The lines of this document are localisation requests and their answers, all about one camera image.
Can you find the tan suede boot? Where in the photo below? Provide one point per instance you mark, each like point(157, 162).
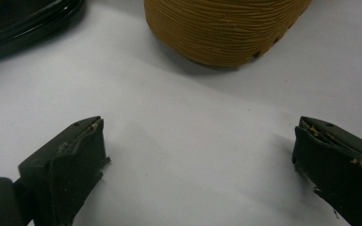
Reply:
point(220, 31)

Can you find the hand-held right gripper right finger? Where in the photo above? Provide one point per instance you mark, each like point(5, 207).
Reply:
point(342, 169)

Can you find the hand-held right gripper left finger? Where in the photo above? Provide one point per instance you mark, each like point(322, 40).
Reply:
point(62, 169)

